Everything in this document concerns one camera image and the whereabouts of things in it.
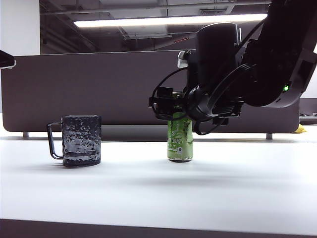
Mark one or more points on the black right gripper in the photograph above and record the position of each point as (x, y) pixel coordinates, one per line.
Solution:
(223, 109)

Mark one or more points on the green energy drink can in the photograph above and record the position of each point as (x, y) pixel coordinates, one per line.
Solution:
(180, 141)

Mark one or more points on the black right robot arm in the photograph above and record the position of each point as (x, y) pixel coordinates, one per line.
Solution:
(272, 62)

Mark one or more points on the red ceiling sign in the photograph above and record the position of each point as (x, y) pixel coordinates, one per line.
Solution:
(181, 40)

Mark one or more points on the dark grey desk divider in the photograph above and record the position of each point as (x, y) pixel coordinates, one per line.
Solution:
(99, 86)

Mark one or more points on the long ceiling light strip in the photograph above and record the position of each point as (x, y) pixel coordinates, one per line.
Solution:
(148, 21)

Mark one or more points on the dark textured glass mug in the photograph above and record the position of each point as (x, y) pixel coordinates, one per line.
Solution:
(80, 141)

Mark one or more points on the grey divider support leg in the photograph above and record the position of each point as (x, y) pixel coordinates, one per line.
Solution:
(25, 135)
(268, 136)

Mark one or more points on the yellow object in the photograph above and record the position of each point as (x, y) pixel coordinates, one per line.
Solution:
(301, 129)

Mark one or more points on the dark background partition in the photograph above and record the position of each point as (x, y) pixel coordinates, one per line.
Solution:
(309, 106)

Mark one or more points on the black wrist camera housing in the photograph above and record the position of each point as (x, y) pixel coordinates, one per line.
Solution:
(215, 49)

